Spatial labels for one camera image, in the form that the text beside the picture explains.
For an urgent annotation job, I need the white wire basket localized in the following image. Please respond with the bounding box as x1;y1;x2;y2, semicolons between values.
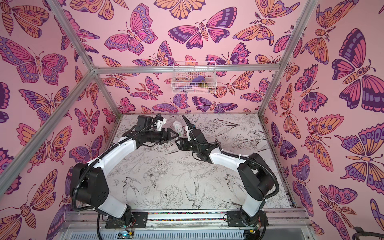
170;61;218;95

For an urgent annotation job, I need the purple item in basket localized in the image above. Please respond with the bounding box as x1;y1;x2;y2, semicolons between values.
191;76;206;84

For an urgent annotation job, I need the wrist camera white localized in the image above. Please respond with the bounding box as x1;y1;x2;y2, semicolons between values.
155;117;167;131
185;126;191;141

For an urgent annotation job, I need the green circuit board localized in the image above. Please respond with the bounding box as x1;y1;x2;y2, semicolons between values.
117;231;134;240

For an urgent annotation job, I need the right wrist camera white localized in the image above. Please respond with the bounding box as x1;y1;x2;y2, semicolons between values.
185;126;191;141

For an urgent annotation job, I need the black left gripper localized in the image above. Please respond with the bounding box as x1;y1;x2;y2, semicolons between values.
143;128;179;145

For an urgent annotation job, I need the aluminium cage frame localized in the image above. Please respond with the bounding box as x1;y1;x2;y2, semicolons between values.
1;1;318;195

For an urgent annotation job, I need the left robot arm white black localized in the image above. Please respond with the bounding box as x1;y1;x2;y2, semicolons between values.
71;114;179;225

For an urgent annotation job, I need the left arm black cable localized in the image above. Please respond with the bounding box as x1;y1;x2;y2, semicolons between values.
70;113;163;240

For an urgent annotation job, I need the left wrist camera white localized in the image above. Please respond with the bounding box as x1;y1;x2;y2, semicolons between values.
155;117;167;131

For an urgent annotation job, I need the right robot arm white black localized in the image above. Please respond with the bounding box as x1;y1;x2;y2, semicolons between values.
176;116;280;226

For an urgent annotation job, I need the long white remote control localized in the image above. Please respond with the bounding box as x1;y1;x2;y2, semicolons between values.
174;121;185;138

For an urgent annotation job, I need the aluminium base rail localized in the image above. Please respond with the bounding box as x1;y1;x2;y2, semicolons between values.
56;209;317;240

